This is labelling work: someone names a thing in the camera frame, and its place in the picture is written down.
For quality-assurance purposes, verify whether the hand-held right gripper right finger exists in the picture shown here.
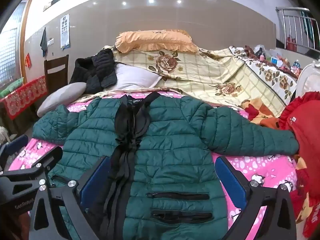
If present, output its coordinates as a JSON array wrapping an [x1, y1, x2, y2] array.
[[215, 156, 298, 240]]

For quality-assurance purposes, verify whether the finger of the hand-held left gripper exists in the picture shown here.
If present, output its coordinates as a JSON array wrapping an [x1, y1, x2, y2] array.
[[0, 146, 63, 195], [0, 134, 29, 160]]

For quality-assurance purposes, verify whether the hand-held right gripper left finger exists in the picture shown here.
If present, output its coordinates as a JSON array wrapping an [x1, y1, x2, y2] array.
[[29, 156, 112, 240]]

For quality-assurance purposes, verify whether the green puffer jacket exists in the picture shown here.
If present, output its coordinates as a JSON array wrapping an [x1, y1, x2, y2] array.
[[32, 91, 300, 240]]

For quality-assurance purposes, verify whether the white object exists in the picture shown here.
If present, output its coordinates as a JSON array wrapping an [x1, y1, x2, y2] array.
[[0, 126, 12, 143]]

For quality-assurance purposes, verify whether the pink penguin bedsheet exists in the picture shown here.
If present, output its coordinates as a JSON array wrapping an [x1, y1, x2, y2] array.
[[9, 91, 299, 240]]

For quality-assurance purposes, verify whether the red patterned tablecloth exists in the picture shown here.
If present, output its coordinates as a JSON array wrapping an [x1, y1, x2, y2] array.
[[0, 75, 48, 120]]

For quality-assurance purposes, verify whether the green box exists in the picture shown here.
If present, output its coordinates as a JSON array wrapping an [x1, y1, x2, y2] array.
[[0, 78, 24, 98]]

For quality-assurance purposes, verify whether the grey pillow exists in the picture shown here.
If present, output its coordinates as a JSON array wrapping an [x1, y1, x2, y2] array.
[[37, 82, 87, 117]]

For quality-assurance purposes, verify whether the orange cartoon blanket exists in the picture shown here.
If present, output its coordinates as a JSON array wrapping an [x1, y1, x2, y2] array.
[[241, 98, 288, 130]]

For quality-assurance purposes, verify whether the dark wooden chair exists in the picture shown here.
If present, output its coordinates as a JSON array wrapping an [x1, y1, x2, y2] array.
[[44, 54, 70, 94]]

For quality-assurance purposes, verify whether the red ruffled cloth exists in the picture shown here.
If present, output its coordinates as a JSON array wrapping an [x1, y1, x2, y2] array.
[[279, 92, 320, 238]]

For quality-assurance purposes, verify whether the black puffer jacket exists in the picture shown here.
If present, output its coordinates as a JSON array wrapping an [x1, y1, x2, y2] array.
[[69, 48, 118, 93]]

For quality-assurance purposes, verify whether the metal grille window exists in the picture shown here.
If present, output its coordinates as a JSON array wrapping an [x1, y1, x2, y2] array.
[[0, 0, 33, 85]]

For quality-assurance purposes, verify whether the hanging dark cloth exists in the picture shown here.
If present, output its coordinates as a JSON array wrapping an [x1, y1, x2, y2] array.
[[40, 27, 48, 57]]

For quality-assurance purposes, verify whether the white pillow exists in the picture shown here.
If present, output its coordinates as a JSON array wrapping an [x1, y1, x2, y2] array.
[[102, 63, 163, 90]]

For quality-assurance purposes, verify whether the floral checked quilt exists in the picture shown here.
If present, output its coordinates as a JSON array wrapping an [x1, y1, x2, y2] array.
[[82, 45, 298, 117]]

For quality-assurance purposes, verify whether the eye chart poster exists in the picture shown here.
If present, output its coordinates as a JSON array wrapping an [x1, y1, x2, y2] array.
[[60, 14, 70, 50]]

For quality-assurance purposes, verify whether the white chair back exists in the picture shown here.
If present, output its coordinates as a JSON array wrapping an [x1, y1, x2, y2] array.
[[296, 60, 320, 98]]

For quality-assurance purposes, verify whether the orange ruffled pillow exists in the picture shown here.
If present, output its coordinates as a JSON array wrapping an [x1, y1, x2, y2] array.
[[115, 29, 199, 53]]

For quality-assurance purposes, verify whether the steel stair railing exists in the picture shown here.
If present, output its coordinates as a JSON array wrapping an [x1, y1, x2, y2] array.
[[276, 6, 320, 53]]

